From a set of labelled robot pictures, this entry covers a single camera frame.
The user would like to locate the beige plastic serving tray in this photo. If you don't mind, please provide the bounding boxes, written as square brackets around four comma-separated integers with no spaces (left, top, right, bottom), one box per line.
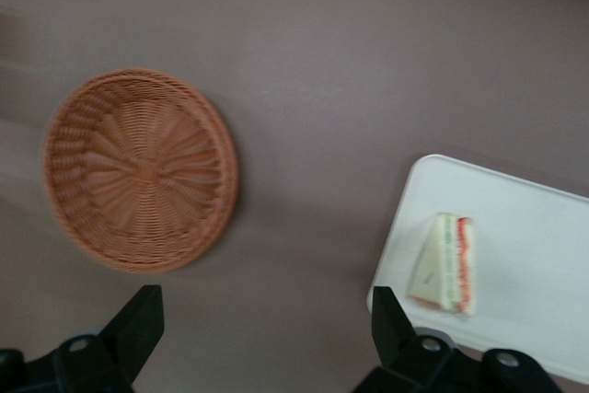
[366,153,589,385]

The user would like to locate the brown round wicker basket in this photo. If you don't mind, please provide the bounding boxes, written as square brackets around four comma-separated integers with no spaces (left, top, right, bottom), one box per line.
[43,66,240,274]

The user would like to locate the triangular white bread sandwich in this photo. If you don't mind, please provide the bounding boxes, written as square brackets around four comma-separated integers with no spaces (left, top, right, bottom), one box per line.
[407,212,478,317]

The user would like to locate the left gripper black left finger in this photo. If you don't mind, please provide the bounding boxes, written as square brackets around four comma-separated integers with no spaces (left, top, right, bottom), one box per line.
[52,284,166,393]

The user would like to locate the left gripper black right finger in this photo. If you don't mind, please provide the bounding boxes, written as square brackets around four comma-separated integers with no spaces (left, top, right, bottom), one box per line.
[349,285,456,393]

